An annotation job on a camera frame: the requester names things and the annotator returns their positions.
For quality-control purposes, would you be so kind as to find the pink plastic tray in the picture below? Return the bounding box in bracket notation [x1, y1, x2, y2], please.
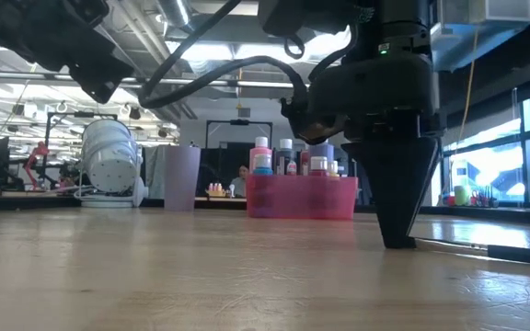
[246, 174, 359, 221]

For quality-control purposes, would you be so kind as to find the silver ceiling air duct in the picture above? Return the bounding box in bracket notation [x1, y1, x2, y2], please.
[156, 0, 197, 29]

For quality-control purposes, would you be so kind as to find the black handled paint brush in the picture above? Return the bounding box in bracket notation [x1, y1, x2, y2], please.
[414, 237, 530, 268]

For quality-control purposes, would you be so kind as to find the small blue paint bottle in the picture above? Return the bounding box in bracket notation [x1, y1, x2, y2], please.
[251, 154, 274, 177]

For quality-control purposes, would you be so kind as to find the green round container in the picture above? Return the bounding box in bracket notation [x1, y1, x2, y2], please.
[453, 184, 472, 207]

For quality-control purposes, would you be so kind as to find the person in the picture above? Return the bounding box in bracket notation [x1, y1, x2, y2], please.
[230, 164, 251, 199]

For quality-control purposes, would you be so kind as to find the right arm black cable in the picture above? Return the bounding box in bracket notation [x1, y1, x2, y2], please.
[136, 0, 312, 111]

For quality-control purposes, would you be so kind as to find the yellow extension cord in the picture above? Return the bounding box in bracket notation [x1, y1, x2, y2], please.
[456, 29, 480, 144]

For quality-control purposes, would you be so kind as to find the lavender plastic cup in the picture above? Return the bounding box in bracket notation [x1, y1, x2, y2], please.
[163, 145, 202, 212]

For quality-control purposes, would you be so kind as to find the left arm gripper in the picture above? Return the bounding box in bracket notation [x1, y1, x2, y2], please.
[25, 17, 135, 105]

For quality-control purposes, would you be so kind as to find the large red paint bottle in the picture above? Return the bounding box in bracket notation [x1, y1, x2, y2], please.
[299, 149, 312, 177]

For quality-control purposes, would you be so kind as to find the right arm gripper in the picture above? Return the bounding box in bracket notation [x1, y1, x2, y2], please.
[282, 54, 445, 249]

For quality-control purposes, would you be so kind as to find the long ceiling light tube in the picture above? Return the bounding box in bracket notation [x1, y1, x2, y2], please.
[0, 68, 310, 91]

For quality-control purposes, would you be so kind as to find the black background gantry frame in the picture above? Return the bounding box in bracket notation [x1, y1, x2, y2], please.
[205, 119, 274, 149]

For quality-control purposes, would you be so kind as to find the large dark blue paint bottle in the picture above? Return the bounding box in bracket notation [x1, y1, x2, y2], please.
[276, 138, 297, 177]

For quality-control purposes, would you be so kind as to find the bright ceiling light panel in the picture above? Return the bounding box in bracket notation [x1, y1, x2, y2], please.
[166, 27, 353, 65]

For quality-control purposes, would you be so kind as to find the black aluminium table frame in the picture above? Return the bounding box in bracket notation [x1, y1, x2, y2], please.
[0, 192, 530, 226]

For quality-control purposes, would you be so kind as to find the large pink paint bottle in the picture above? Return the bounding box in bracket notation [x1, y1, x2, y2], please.
[248, 136, 274, 176]

